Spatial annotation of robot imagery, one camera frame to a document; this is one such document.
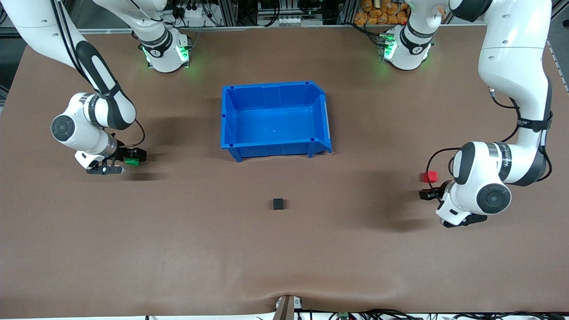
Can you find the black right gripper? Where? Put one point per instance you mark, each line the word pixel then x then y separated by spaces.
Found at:
pixel 122 154

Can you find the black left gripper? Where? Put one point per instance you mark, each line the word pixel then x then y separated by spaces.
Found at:
pixel 437 192

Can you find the green cube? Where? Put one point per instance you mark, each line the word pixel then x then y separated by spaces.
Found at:
pixel 131 162

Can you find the red cube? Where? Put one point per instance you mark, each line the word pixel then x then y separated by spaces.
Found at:
pixel 428 176

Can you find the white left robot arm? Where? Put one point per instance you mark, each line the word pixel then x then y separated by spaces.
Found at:
pixel 511 66

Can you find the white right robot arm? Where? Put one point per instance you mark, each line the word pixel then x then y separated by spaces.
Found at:
pixel 89 115

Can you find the black cube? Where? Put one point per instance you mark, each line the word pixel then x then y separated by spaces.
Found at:
pixel 278 204

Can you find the blue plastic storage bin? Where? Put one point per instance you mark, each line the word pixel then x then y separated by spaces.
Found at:
pixel 273 120

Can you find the small green connector board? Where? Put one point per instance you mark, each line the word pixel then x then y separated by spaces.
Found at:
pixel 343 315

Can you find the white power strip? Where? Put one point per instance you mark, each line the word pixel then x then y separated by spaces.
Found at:
pixel 191 12

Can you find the brown table mat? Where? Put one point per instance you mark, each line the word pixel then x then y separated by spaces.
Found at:
pixel 284 249

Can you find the pile of orange bags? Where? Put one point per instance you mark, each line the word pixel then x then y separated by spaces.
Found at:
pixel 382 12

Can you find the aluminium table edge rail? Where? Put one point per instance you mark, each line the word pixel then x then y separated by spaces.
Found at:
pixel 284 28

